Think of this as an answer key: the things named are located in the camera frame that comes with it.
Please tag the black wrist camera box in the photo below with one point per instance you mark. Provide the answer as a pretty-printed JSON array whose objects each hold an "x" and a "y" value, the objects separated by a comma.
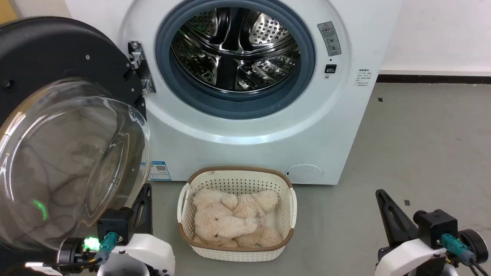
[
  {"x": 437, "y": 226},
  {"x": 115, "y": 222}
]

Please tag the yellow wooden panel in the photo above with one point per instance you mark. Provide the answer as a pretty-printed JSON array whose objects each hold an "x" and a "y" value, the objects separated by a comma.
[{"x": 7, "y": 9}]

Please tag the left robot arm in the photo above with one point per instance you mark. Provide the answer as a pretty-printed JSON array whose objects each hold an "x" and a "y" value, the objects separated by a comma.
[{"x": 69, "y": 251}]

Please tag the white plastic laundry basket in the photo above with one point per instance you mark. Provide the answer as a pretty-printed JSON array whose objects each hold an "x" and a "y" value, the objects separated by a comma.
[{"x": 238, "y": 180}]

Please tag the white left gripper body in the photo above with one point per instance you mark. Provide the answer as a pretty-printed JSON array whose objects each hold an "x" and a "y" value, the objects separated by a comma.
[{"x": 145, "y": 253}]

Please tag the stainless steel washer drum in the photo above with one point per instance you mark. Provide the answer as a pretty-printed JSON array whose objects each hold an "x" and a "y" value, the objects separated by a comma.
[{"x": 264, "y": 34}]

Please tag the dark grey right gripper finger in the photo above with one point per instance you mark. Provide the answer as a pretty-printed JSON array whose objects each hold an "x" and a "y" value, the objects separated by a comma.
[{"x": 397, "y": 222}]

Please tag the blue white energy sticker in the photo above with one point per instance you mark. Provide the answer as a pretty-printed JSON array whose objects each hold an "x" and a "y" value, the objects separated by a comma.
[{"x": 160, "y": 171}]

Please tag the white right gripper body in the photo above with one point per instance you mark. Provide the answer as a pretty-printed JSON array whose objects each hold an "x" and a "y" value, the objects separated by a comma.
[{"x": 406, "y": 258}]

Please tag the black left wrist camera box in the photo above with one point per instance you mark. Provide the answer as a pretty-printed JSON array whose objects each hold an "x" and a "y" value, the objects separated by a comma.
[{"x": 115, "y": 222}]

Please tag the black round glass washer door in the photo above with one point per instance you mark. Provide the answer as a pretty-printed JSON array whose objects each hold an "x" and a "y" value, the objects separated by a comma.
[{"x": 46, "y": 50}]

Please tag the black door latch slot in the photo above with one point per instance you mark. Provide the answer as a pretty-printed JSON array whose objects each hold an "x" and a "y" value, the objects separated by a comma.
[{"x": 330, "y": 68}]

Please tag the beige plush teddy bear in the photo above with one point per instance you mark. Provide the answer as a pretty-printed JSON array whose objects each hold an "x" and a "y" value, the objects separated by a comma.
[{"x": 222, "y": 224}]

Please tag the white front-load washing machine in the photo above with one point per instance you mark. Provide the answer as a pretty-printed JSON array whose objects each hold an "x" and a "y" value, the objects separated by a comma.
[{"x": 249, "y": 153}]

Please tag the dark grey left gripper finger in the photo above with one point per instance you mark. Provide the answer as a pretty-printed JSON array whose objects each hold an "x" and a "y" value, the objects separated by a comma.
[{"x": 147, "y": 214}]

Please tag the round white filter cover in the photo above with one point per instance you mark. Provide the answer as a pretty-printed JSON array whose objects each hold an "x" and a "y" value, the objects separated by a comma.
[{"x": 304, "y": 174}]

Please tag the metal door hinge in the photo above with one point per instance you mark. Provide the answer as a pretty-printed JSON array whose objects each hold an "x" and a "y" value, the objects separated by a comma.
[{"x": 142, "y": 65}]

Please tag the black wall baseboard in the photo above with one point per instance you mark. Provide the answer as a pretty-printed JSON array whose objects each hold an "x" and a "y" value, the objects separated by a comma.
[{"x": 433, "y": 79}]

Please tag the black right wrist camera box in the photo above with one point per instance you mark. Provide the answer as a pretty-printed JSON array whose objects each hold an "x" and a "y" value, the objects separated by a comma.
[{"x": 437, "y": 226}]

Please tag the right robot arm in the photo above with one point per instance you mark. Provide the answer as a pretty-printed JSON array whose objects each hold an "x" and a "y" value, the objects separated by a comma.
[{"x": 477, "y": 245}]

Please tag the grey warning label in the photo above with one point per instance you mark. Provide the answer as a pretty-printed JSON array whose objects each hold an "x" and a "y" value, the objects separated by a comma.
[{"x": 329, "y": 38}]

